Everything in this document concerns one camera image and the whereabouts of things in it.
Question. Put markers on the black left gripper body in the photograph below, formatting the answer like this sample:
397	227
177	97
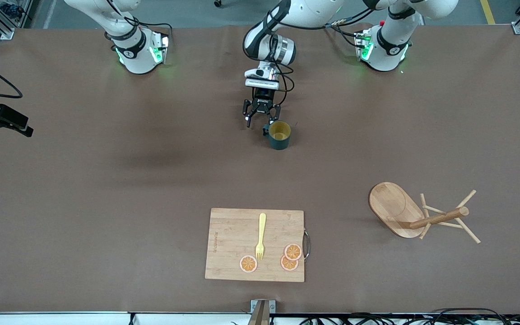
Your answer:
262	103

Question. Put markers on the teal cup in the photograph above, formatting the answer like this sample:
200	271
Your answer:
280	142

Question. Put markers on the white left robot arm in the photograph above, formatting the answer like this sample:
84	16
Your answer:
388	49

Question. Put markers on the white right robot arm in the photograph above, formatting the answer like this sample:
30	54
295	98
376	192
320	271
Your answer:
136	54

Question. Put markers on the wooden mug tree rack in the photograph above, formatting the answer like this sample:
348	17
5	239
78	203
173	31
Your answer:
393	207

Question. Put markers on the yellow plastic fork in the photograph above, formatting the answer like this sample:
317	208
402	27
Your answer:
262	230

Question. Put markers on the orange slice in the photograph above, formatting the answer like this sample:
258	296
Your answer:
293	251
248	264
288	265

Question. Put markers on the metal table edge bracket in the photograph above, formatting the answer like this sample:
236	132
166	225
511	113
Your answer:
262	311

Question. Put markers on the black camera on mount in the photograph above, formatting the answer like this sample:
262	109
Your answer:
9	118

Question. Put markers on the white table edge rail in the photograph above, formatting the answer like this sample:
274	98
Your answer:
39	319

